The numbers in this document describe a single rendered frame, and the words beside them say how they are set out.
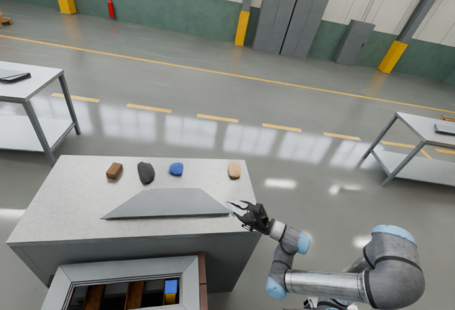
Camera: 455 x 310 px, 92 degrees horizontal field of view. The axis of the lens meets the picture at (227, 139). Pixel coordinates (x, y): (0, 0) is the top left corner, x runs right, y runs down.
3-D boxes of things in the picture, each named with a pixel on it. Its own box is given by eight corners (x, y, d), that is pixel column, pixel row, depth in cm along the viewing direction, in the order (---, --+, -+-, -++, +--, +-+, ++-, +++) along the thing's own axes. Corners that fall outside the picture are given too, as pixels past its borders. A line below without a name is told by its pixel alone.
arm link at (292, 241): (301, 260, 87) (310, 250, 82) (275, 246, 90) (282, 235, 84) (305, 243, 93) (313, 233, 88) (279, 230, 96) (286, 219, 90)
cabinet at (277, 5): (252, 50, 799) (267, -14, 680) (251, 46, 837) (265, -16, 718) (278, 55, 810) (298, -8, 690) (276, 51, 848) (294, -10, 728)
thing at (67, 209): (9, 246, 106) (5, 242, 104) (62, 159, 152) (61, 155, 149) (262, 233, 134) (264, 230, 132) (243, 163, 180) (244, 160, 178)
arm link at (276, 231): (281, 237, 85) (286, 219, 90) (269, 231, 86) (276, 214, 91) (275, 244, 90) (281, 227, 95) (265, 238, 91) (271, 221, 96)
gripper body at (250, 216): (239, 226, 95) (265, 240, 92) (242, 217, 89) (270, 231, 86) (246, 211, 100) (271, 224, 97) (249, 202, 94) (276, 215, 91)
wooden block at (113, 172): (116, 179, 141) (114, 174, 138) (106, 178, 141) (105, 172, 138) (122, 168, 149) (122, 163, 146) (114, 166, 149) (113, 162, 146)
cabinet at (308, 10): (279, 55, 811) (300, -8, 691) (277, 51, 848) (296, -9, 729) (305, 59, 821) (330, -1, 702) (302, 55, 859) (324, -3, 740)
